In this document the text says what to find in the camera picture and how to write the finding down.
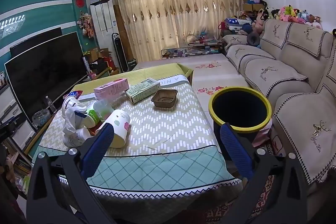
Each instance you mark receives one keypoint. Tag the red patterned rug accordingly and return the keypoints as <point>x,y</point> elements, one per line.
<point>218,213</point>

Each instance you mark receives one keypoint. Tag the artificial flower decoration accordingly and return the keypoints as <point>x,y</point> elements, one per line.
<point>86,24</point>

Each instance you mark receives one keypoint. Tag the dark neck pillow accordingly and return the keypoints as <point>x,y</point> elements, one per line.
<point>254,38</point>

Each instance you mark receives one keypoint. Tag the open cardboard boxes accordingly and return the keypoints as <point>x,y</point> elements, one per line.
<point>98,54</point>

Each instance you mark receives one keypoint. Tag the black slim box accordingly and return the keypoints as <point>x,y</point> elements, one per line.
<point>86,66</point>

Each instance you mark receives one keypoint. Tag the shelf of books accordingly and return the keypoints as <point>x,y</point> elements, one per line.
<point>18,169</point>

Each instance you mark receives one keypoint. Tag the beige sofa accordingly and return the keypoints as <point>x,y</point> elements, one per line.
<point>275,77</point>

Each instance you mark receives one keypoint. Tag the black flat panel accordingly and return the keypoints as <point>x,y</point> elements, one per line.
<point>36,43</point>

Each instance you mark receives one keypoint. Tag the yellow basket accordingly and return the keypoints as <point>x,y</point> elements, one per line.
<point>114,71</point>

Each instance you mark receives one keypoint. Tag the red bag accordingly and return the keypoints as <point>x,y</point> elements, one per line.
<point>222,28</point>

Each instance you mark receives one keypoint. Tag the black television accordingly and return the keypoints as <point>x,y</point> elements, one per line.
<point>44,74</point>

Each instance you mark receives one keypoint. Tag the pile of plush toys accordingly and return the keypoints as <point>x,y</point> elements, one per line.
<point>288,14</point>

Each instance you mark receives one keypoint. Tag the white cup with dark print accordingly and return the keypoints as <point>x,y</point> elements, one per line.
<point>76,138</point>

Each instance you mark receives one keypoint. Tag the green white drink bottle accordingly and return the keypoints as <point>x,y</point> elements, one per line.
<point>95,113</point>

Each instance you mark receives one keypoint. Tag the white crumpled plastic bag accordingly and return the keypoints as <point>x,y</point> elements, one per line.
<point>72,119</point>

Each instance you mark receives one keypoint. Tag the white standing air conditioner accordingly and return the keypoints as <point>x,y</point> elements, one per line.
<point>103,19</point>

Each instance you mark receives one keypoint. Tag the white fruit print paper cup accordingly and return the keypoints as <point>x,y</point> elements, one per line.
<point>119,124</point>

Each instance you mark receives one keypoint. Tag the pink paper bag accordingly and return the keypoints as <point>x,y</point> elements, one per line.
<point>262,137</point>

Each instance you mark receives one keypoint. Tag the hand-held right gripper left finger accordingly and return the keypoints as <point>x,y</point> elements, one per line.
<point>98,150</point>

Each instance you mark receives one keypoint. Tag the clear water bottle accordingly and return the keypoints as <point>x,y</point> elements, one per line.
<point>50,104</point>

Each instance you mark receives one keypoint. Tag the flat red packet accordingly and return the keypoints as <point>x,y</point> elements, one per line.
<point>80,94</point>

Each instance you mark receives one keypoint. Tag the red round wall ornament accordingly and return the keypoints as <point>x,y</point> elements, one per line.
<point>80,1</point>

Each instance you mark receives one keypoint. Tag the small blue carton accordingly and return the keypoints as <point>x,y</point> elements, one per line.
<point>72,96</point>

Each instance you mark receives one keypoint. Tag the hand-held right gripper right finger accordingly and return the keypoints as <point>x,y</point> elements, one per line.
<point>236,150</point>

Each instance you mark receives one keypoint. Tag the black yellow-rimmed trash bin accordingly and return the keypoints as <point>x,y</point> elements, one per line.
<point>240,108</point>

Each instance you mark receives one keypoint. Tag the blue white patterned bag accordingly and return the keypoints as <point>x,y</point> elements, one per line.
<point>237,24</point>

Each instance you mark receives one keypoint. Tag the low glass table with books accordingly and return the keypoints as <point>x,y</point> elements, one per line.
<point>191,50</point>

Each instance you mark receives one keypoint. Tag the pink strawberry milk carton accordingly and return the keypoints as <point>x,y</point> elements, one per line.
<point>110,88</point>

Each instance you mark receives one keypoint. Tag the beige curtain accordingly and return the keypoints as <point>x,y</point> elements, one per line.
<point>204,3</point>
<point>141,16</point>

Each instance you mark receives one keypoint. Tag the cream green flat box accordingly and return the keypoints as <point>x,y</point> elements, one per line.
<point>141,92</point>

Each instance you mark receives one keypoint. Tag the brown plastic tray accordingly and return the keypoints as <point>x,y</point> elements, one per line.
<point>164,99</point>

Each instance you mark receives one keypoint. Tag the red snack packet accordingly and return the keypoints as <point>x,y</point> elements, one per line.
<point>92,130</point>

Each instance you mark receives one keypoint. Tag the glass ashtray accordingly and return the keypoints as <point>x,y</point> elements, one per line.
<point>41,117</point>

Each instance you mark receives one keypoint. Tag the patterned tablecloth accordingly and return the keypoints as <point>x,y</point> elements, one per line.
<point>170,129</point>

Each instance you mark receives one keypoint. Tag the black tower fan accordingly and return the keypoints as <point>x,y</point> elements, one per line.
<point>117,50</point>

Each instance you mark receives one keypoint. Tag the dark green box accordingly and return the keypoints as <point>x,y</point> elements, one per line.
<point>132,64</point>

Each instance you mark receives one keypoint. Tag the white round plastic container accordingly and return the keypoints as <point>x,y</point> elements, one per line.
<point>68,104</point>

